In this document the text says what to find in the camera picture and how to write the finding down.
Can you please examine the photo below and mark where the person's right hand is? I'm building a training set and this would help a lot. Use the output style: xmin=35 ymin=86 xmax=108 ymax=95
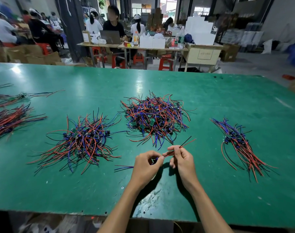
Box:
xmin=167 ymin=145 xmax=202 ymax=193

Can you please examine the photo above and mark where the person's left hand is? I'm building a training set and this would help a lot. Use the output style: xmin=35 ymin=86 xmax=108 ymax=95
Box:
xmin=128 ymin=151 xmax=166 ymax=193

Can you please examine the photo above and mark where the single red blue wire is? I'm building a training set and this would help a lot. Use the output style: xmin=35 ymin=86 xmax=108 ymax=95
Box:
xmin=114 ymin=136 xmax=197 ymax=173

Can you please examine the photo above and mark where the pile of wires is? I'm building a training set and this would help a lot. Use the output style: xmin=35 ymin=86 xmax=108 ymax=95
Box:
xmin=120 ymin=92 xmax=192 ymax=150

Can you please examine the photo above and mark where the small bunch of set-aside wires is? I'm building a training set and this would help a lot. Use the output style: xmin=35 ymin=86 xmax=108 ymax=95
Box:
xmin=210 ymin=118 xmax=278 ymax=183

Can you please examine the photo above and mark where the single thin dark wire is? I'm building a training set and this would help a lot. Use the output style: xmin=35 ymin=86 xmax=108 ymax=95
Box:
xmin=13 ymin=90 xmax=64 ymax=103

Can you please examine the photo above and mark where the person's left forearm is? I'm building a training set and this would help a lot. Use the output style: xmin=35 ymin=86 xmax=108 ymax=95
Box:
xmin=97 ymin=186 xmax=148 ymax=233

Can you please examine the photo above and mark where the person's right forearm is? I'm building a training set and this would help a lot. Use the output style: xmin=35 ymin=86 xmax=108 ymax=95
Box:
xmin=186 ymin=186 xmax=234 ymax=233

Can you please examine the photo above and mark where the red plastic stool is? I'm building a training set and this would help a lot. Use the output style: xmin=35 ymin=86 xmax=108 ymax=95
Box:
xmin=91 ymin=47 xmax=110 ymax=64
xmin=36 ymin=43 xmax=53 ymax=56
xmin=158 ymin=54 xmax=175 ymax=72
xmin=132 ymin=53 xmax=145 ymax=65

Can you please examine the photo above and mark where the cream cabinet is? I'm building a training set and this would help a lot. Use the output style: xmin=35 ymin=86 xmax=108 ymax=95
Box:
xmin=183 ymin=43 xmax=225 ymax=72

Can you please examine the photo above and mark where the brown cardboard box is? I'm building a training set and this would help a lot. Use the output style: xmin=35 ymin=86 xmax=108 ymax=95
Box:
xmin=221 ymin=43 xmax=241 ymax=62

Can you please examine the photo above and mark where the long wooden work table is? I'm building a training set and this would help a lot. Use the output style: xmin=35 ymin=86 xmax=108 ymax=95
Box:
xmin=77 ymin=42 xmax=225 ymax=72

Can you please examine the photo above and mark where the dark blue bag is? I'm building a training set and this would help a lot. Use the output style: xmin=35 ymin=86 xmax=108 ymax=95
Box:
xmin=184 ymin=33 xmax=196 ymax=45

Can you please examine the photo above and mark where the row of white containers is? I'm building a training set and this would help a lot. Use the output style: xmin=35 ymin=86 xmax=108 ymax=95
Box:
xmin=139 ymin=34 xmax=167 ymax=50

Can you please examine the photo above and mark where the stack of white boxes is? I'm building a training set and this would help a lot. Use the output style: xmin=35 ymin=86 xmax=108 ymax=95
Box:
xmin=185 ymin=15 xmax=217 ymax=46

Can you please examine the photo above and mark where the grey laptop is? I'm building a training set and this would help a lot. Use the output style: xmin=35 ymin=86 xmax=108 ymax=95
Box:
xmin=99 ymin=30 xmax=122 ymax=45

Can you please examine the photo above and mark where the dark pillar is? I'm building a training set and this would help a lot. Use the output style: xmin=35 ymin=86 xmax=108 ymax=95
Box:
xmin=55 ymin=0 xmax=88 ymax=62

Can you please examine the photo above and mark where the row of cardboard boxes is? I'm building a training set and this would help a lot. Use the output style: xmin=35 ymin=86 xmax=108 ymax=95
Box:
xmin=0 ymin=44 xmax=62 ymax=65

